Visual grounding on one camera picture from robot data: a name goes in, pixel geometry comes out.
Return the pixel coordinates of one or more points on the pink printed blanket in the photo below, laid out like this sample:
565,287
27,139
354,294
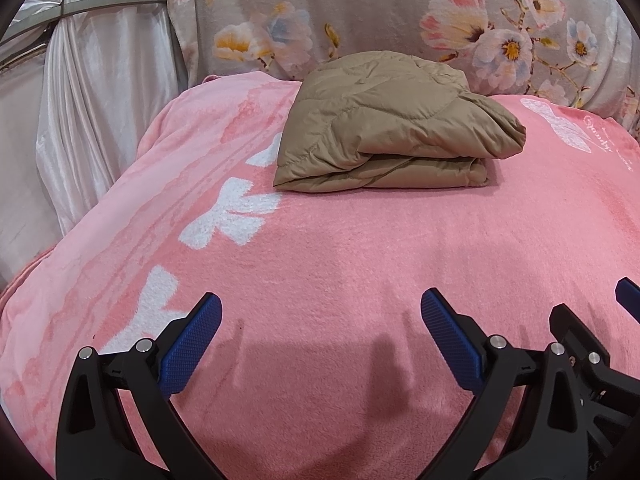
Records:
325,285

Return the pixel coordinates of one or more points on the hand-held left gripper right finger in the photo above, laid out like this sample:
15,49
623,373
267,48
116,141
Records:
452,342

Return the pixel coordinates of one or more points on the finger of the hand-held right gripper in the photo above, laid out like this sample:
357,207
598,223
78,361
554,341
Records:
582,340
630,297

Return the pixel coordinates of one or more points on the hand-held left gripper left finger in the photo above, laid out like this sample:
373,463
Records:
192,345

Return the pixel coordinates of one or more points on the tan quilted jacket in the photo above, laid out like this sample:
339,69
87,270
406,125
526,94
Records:
380,125

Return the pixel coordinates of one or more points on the curved metal rail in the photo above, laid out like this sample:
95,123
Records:
110,4

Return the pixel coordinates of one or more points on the white satin curtain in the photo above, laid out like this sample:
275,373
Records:
110,90

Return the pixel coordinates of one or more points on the grey floral blanket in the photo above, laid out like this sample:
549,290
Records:
375,5

